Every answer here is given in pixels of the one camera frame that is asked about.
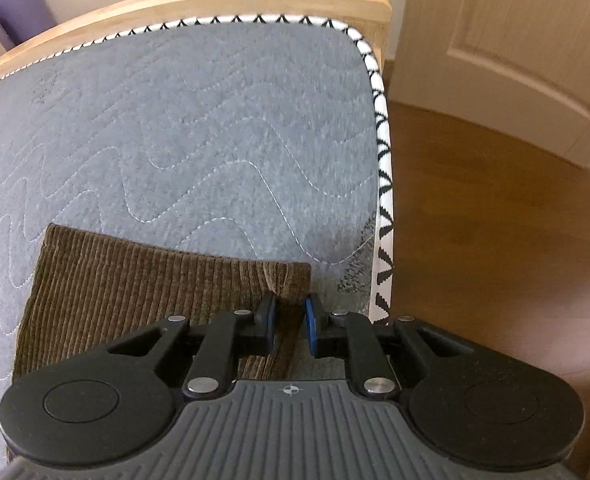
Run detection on wooden bed frame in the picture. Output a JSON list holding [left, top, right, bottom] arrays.
[[0, 0, 393, 95]]

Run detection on brown corduroy pants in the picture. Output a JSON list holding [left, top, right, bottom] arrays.
[[8, 222, 312, 466]]

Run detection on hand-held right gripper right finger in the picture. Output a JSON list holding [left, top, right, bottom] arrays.
[[302, 296, 476, 402]]

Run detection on light wooden door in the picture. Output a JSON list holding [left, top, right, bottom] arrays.
[[390, 0, 590, 169]]

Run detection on purple folded object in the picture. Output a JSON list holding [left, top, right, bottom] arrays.
[[0, 0, 58, 52]]

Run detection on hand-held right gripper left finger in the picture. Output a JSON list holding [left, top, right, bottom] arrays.
[[106, 293, 279, 402]]

